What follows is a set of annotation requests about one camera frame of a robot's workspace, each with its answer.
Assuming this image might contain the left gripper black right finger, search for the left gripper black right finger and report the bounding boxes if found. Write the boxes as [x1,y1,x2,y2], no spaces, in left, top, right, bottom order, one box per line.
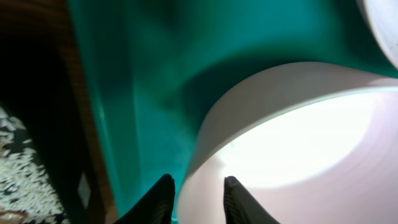
[223,176,279,224]

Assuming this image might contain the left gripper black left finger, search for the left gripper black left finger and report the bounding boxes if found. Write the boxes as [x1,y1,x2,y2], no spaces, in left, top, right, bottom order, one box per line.
[114,174,175,224]

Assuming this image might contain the pink food bowl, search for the pink food bowl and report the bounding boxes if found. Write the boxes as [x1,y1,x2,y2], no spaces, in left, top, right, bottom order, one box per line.
[176,62,397,223]

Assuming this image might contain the black waste tray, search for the black waste tray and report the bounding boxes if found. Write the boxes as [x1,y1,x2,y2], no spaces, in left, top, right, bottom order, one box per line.
[1,35,105,223]

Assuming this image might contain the rice and peanut leftovers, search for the rice and peanut leftovers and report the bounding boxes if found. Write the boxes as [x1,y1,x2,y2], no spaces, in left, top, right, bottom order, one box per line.
[0,105,91,224]

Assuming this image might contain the teal plastic tray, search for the teal plastic tray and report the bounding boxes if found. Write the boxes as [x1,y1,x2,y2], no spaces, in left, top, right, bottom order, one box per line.
[68,0,397,215]

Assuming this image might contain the pink round plate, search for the pink round plate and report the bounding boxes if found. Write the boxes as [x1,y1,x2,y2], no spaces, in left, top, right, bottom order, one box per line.
[356,0,397,68]

